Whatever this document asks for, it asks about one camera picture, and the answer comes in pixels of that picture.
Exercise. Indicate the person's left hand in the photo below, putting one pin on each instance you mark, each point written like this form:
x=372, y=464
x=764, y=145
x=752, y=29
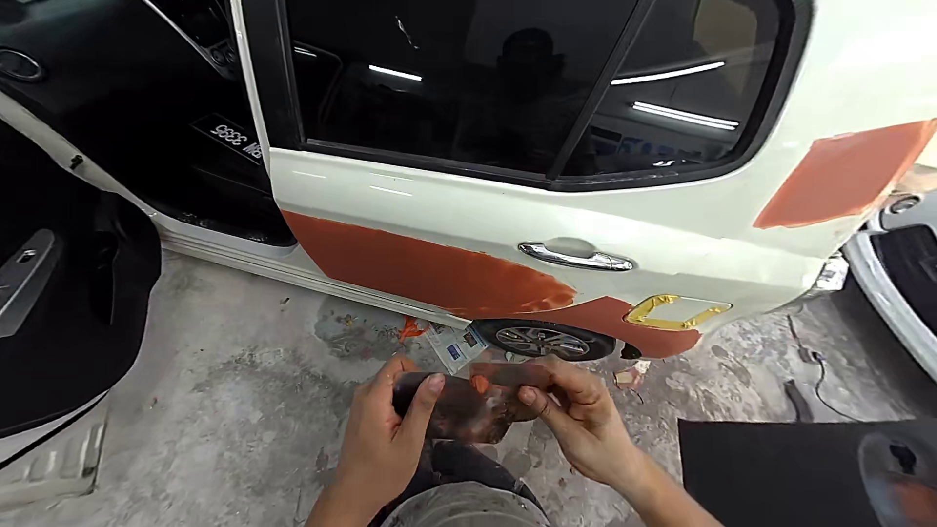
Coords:
x=380, y=446

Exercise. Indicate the person's right hand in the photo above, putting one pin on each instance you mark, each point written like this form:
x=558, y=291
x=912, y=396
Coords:
x=596, y=432

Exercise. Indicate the person's right fingers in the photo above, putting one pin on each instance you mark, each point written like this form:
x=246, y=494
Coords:
x=575, y=380

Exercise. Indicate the person's left fingers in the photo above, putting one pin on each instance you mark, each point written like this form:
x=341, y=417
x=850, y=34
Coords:
x=386, y=380

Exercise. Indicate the person's right thumb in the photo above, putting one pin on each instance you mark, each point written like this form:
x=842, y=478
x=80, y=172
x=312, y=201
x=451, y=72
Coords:
x=545, y=411

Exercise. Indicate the person's left thumb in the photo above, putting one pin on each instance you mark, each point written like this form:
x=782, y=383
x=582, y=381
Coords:
x=422, y=407

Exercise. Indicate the dark brown flexible sheet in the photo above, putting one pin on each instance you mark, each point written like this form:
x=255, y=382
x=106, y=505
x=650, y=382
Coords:
x=461, y=416

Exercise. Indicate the reddish-brown sanding sheet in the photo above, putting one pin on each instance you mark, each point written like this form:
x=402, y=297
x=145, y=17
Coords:
x=509, y=374

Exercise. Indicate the person's right forearm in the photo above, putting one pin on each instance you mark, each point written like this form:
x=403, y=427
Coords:
x=662, y=494

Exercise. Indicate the person's left forearm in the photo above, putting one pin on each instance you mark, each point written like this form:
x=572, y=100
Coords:
x=348, y=509

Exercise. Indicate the silver-spoked car wheel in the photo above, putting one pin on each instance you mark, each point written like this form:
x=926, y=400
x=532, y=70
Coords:
x=542, y=341

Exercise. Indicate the torn pinkish paper scrap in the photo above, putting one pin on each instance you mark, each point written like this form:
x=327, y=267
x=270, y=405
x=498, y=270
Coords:
x=627, y=378

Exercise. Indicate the orange crumpled scrap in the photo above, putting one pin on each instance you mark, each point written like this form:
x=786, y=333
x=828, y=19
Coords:
x=411, y=330

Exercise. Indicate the printed newspaper sheet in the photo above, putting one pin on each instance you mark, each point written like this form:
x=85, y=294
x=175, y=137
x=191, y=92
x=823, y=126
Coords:
x=455, y=350

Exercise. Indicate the person's legs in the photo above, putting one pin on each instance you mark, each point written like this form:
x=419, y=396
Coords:
x=465, y=460

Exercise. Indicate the yellow-taped fuel flap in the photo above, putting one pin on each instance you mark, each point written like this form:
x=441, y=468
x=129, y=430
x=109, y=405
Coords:
x=659, y=315

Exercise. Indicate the large black board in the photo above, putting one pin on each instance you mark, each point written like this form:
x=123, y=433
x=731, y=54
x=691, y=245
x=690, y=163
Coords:
x=768, y=468

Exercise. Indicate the white car with orange patches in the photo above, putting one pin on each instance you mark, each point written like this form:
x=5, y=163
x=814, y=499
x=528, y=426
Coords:
x=454, y=172

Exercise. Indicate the short black strip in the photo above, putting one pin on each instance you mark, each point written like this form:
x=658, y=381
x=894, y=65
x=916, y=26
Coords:
x=797, y=402

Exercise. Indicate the open black-lined car door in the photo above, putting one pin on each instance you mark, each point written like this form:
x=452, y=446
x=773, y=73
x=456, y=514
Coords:
x=66, y=315

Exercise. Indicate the whitish ribbed panel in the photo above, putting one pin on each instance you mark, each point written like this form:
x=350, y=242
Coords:
x=66, y=455

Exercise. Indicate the white car with dark glass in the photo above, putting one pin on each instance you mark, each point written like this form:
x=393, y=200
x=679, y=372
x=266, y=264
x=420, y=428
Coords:
x=882, y=263

